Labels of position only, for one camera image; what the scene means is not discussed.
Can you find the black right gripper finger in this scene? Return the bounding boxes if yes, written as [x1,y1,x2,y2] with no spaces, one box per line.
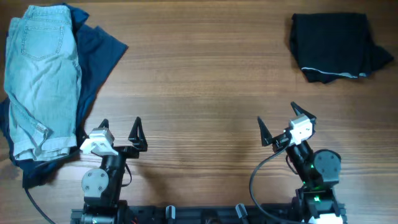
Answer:
[290,101,317,124]
[257,116,273,146]

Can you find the light blue denim shorts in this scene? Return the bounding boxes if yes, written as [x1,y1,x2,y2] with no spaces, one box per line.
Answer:
[4,5,81,161]

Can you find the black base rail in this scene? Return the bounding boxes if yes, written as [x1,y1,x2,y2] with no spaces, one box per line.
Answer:
[70,203,346,224]

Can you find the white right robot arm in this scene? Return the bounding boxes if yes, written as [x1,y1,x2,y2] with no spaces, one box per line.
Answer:
[249,102,346,223]

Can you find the navy blue garment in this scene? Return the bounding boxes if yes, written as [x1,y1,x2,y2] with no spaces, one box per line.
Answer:
[1,3,128,189]

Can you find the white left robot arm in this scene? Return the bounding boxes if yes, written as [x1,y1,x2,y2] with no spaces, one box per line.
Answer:
[71,117,148,224]

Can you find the black shorts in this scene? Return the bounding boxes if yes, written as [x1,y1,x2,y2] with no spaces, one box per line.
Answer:
[289,12,394,84]

